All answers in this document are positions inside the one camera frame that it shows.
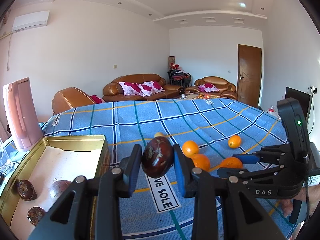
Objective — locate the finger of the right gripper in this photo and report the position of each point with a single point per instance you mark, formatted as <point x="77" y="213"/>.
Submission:
<point x="271" y="175"/>
<point x="269" y="155"/>

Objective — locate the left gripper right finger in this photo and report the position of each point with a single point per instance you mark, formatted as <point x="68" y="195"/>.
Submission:
<point x="183" y="171"/>

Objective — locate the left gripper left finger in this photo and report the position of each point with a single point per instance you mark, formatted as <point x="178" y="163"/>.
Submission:
<point x="129" y="172"/>

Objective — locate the orange tangerine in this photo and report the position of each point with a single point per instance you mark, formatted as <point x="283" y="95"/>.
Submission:
<point x="231" y="162"/>
<point x="201" y="161"/>

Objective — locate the small orange kumquat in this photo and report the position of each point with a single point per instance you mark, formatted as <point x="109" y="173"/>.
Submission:
<point x="190" y="148"/>
<point x="234" y="141"/>

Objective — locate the small tan longan fruit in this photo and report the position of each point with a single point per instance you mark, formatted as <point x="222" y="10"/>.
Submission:
<point x="159" y="134"/>

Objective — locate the purple passion fruit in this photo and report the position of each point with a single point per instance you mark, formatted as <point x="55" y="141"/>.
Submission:
<point x="57" y="188"/>

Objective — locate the person right hand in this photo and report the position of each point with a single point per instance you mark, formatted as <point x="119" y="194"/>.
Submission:
<point x="314" y="197"/>

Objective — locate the blue plaid tablecloth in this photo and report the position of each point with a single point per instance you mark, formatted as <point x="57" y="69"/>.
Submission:
<point x="209" y="123"/>

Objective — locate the brown leather three-seat sofa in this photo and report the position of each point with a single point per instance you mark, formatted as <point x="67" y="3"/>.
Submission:
<point x="114" y="92"/>

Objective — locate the pink floral cushion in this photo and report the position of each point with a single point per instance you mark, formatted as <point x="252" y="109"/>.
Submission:
<point x="131" y="89"/>
<point x="151" y="87"/>
<point x="208" y="88"/>

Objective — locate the coffee table with snacks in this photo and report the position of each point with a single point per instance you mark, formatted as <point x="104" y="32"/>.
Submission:
<point x="197" y="96"/>

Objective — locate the brown leather armchair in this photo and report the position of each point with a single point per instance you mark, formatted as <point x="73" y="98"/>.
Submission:
<point x="72" y="97"/>
<point x="227" y="89"/>

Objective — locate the gold metal tin tray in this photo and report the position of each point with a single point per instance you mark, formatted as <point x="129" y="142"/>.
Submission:
<point x="52" y="159"/>

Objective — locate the stack of dark chairs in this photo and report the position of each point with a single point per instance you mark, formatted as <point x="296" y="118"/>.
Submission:
<point x="178" y="77"/>

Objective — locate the brown wooden door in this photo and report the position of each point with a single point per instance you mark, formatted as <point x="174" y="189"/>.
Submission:
<point x="249" y="74"/>

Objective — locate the pink electric kettle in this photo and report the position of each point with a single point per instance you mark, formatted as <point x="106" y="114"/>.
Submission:
<point x="21" y="115"/>

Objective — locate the clear glass water bottle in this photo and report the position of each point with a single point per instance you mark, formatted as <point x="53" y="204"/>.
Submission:
<point x="6" y="164"/>

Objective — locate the white wall air conditioner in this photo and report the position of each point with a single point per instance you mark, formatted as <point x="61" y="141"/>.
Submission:
<point x="30" y="21"/>

